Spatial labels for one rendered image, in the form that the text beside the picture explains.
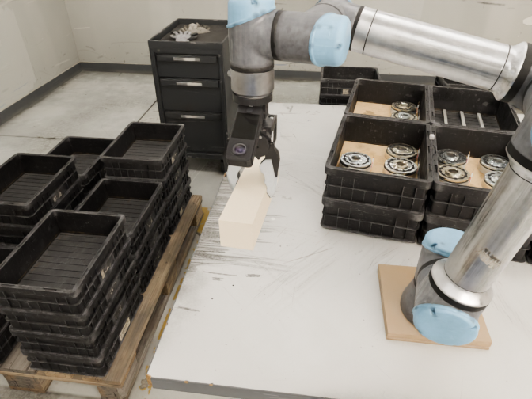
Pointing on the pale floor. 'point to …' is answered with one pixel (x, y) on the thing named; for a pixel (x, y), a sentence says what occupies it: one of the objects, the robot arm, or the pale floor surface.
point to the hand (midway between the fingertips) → (252, 192)
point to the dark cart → (195, 85)
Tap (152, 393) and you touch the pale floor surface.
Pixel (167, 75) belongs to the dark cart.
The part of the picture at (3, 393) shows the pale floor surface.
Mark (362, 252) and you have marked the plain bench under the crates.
